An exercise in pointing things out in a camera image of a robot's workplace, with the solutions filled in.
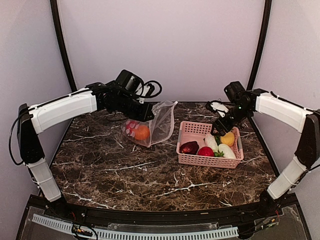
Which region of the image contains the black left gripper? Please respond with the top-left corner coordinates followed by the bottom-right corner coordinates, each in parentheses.
top-left (116, 93), bottom-right (155, 122)

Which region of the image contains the pink perforated plastic basket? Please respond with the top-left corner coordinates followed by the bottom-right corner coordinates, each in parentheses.
top-left (176, 121), bottom-right (244, 169)

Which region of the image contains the red toy apple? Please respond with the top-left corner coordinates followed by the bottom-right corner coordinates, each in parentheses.
top-left (124, 120), bottom-right (139, 135)

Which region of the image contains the white toy radish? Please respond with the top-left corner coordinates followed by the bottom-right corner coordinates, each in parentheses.
top-left (218, 143), bottom-right (236, 159)

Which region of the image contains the black right corner post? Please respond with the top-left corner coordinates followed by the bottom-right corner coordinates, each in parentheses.
top-left (246, 0), bottom-right (272, 90)

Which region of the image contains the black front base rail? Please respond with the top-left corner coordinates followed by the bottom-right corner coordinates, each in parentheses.
top-left (16, 194), bottom-right (311, 240)

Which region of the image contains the white slotted cable duct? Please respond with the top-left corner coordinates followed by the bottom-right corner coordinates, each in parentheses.
top-left (31, 214), bottom-right (239, 240)

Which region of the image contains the orange toy fruit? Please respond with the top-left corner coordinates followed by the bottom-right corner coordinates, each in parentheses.
top-left (133, 125), bottom-right (150, 141)

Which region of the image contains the red toy pomegranate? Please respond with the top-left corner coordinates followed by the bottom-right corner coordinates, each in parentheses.
top-left (197, 146), bottom-right (215, 157)

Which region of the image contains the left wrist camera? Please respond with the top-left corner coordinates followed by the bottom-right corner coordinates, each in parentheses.
top-left (115, 69), bottom-right (143, 93)

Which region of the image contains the white toy cabbage with leaves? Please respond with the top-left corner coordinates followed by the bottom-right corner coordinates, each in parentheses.
top-left (204, 133), bottom-right (219, 152)

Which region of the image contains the yellow toy pear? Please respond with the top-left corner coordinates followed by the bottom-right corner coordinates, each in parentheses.
top-left (220, 131), bottom-right (235, 147)

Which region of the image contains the dark purple toy vegetable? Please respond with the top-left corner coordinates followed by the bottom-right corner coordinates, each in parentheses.
top-left (179, 141), bottom-right (199, 155)

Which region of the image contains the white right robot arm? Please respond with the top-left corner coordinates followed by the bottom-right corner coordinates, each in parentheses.
top-left (206, 83), bottom-right (320, 217)

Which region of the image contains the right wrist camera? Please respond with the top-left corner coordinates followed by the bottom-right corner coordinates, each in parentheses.
top-left (224, 81), bottom-right (246, 103)

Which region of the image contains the black corner frame post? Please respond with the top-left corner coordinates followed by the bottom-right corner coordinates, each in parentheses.
top-left (50, 0), bottom-right (77, 92)

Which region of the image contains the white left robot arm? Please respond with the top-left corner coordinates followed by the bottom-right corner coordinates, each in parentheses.
top-left (17, 81), bottom-right (154, 218)

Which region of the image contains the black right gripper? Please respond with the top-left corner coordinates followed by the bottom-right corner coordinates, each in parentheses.
top-left (210, 103), bottom-right (252, 136)

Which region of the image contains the clear zip top bag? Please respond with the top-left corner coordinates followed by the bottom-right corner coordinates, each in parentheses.
top-left (121, 100), bottom-right (178, 148)

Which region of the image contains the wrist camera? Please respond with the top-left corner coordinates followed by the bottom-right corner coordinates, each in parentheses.
top-left (224, 81), bottom-right (246, 103)
top-left (115, 69), bottom-right (143, 93)

